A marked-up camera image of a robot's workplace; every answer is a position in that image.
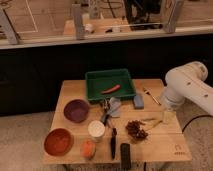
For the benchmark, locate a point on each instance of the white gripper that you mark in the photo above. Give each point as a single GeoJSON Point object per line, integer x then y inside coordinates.
{"type": "Point", "coordinates": [171, 101]}

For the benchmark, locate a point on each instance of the blue grey sponge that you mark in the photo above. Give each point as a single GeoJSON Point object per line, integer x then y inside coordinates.
{"type": "Point", "coordinates": [138, 101]}

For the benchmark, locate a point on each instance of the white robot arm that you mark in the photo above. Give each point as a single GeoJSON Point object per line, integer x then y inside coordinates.
{"type": "Point", "coordinates": [187, 82]}

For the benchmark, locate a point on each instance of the purple bowl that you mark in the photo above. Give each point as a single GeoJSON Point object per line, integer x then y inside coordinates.
{"type": "Point", "coordinates": [76, 110]}

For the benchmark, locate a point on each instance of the red bowl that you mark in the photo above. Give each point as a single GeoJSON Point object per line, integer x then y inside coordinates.
{"type": "Point", "coordinates": [58, 142]}

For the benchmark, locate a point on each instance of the yellow green banana toy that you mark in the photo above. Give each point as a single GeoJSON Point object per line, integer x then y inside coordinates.
{"type": "Point", "coordinates": [150, 123]}

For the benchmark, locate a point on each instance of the brown dried grape bunch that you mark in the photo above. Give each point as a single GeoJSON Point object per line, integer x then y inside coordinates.
{"type": "Point", "coordinates": [135, 130]}

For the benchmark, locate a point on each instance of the red chili pepper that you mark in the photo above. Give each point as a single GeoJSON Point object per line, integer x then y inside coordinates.
{"type": "Point", "coordinates": [111, 90]}

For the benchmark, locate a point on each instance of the grey cloth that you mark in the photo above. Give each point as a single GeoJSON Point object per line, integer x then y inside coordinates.
{"type": "Point", "coordinates": [115, 104]}

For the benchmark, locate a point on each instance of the black remote control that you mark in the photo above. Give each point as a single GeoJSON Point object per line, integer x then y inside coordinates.
{"type": "Point", "coordinates": [125, 156]}

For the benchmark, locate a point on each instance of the green plastic tray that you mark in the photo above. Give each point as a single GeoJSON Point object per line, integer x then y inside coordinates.
{"type": "Point", "coordinates": [98, 81]}

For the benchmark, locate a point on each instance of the white cup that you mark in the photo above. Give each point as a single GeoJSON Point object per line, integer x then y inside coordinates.
{"type": "Point", "coordinates": [96, 130]}

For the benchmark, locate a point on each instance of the black handled knife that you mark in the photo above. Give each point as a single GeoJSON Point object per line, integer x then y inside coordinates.
{"type": "Point", "coordinates": [113, 143]}

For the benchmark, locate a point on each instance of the grey handled scissors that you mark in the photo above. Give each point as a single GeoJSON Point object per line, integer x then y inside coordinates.
{"type": "Point", "coordinates": [106, 108]}

